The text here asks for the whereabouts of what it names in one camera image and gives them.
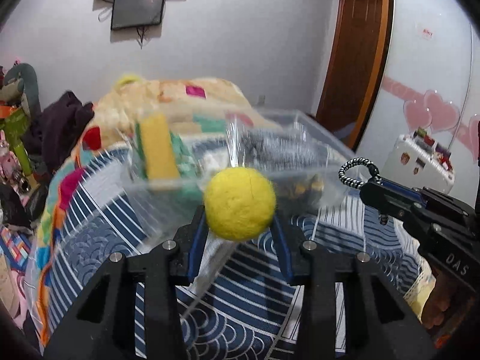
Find black white braided rope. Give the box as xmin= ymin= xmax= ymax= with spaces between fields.
xmin=338 ymin=157 xmax=392 ymax=226

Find black patterned sock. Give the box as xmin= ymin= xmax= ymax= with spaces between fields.
xmin=276 ymin=175 xmax=325 ymax=212

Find yellow felt ball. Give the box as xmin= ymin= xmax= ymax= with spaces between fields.
xmin=203 ymin=167 xmax=277 ymax=242

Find yellow green sponge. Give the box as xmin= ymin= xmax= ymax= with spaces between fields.
xmin=136 ymin=113 xmax=180 ymax=180

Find clear plastic storage box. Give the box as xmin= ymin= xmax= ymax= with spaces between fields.
xmin=122 ymin=109 xmax=357 ymax=236

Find green knitted glove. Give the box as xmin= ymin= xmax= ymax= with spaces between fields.
xmin=170 ymin=132 xmax=203 ymax=204

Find grey knit item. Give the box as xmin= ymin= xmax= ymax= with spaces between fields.
xmin=226 ymin=116 xmax=328 ymax=173

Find person's right hand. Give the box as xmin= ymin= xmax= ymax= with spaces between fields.
xmin=421 ymin=270 xmax=479 ymax=335

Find white suitcase with stickers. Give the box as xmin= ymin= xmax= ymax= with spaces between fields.
xmin=381 ymin=128 xmax=455 ymax=194

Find brown wooden door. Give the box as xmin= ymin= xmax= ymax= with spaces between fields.
xmin=315 ymin=0 xmax=394 ymax=150

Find blue white patterned tablecloth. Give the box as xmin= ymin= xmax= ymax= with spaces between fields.
xmin=36 ymin=147 xmax=431 ymax=359

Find pink rabbit figure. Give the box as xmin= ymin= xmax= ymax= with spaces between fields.
xmin=0 ymin=130 xmax=21 ymax=180

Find dark purple clothing pile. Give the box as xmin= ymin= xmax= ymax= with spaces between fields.
xmin=21 ymin=91 xmax=95 ymax=172

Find green box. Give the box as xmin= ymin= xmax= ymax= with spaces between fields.
xmin=1 ymin=106 xmax=32 ymax=176

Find grey dinosaur plush toy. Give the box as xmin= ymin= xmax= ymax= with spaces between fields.
xmin=1 ymin=63 xmax=41 ymax=119

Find small black wall monitor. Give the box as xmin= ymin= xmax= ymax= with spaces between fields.
xmin=111 ymin=0 xmax=165 ymax=31

